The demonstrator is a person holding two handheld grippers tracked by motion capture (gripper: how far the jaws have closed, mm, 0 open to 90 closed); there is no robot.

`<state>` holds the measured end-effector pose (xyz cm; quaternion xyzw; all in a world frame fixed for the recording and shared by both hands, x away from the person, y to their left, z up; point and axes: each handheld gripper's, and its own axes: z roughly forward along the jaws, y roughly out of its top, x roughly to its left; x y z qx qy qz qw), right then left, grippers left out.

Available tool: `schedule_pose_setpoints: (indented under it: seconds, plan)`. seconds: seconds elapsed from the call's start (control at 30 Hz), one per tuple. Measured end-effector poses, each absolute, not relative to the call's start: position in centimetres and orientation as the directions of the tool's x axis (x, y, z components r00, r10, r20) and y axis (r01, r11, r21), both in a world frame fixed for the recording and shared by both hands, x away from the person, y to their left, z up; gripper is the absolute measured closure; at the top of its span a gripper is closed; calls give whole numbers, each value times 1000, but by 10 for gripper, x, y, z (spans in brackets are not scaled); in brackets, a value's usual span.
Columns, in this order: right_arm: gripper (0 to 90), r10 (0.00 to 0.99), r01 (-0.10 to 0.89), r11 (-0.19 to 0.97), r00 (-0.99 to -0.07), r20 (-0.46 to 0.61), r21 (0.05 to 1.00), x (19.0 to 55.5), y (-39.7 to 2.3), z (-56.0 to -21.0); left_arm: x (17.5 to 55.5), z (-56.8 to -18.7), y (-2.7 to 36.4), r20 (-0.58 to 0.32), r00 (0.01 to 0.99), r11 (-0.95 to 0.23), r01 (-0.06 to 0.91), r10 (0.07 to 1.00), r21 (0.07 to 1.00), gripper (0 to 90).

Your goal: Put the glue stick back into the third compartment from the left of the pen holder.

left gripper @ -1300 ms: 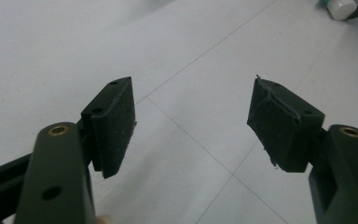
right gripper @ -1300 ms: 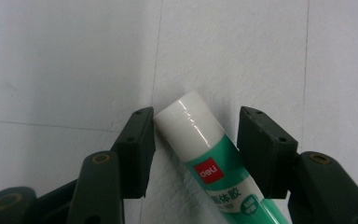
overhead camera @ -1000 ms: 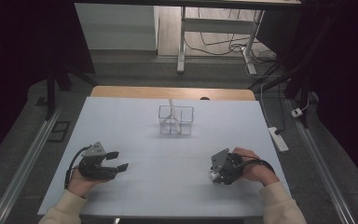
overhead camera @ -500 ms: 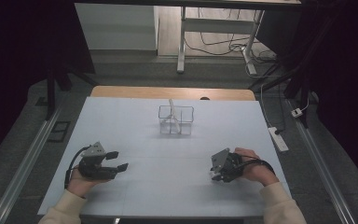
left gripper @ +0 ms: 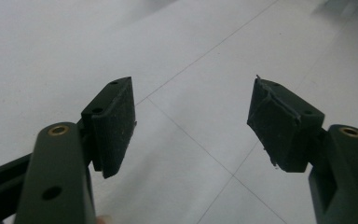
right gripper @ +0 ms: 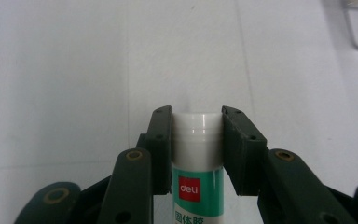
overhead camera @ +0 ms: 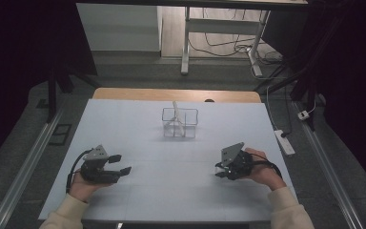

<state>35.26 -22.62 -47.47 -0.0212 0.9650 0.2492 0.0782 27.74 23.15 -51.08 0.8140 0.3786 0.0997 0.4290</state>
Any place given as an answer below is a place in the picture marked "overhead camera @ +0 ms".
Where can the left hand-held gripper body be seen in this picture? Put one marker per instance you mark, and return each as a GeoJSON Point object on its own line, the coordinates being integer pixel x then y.
{"type": "Point", "coordinates": [95, 171]}

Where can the black plug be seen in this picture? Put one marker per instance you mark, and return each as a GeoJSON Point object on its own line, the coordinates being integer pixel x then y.
{"type": "Point", "coordinates": [285, 134]}

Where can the black table grommet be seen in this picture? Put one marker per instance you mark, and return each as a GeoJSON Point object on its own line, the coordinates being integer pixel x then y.
{"type": "Point", "coordinates": [209, 100]}

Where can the white table mat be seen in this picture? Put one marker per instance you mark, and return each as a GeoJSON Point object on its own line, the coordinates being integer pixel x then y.
{"type": "Point", "coordinates": [171, 197]}

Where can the white pen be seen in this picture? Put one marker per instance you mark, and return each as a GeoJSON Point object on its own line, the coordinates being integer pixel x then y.
{"type": "Point", "coordinates": [176, 111]}

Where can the dark curtain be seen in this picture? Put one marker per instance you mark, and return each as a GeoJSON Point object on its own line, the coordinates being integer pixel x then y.
{"type": "Point", "coordinates": [355, 79]}
{"type": "Point", "coordinates": [19, 63]}

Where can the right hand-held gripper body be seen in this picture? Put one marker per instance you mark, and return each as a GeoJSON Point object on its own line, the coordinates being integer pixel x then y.
{"type": "Point", "coordinates": [238, 162]}

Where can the small white adapter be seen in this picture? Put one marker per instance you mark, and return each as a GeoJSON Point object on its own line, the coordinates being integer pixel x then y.
{"type": "Point", "coordinates": [303, 115]}

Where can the black floor plate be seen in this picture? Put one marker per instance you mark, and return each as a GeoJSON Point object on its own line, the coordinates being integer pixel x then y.
{"type": "Point", "coordinates": [60, 134]}

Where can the person's left hand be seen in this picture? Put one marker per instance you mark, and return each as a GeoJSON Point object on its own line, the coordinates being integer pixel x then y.
{"type": "Point", "coordinates": [81, 191]}

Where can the white board panel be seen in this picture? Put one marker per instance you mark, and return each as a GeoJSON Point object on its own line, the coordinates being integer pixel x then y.
{"type": "Point", "coordinates": [117, 27]}

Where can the clear plastic pen organizer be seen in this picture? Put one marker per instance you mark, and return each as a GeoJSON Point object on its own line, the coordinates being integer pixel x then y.
{"type": "Point", "coordinates": [184, 127]}

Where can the white desk frame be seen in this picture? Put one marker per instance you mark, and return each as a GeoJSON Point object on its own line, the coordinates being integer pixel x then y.
{"type": "Point", "coordinates": [222, 26]}

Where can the person's right hand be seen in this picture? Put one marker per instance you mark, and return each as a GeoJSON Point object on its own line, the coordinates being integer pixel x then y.
{"type": "Point", "coordinates": [263, 175]}

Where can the aluminium floor rail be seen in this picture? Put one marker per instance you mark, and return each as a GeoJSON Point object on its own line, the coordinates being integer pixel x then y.
{"type": "Point", "coordinates": [22, 178]}
{"type": "Point", "coordinates": [330, 178]}

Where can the white power strip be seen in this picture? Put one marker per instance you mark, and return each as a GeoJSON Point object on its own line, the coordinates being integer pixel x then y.
{"type": "Point", "coordinates": [284, 143]}

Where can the black metal stand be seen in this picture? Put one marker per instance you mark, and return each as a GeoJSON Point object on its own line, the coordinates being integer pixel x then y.
{"type": "Point", "coordinates": [52, 95]}
{"type": "Point", "coordinates": [309, 105]}

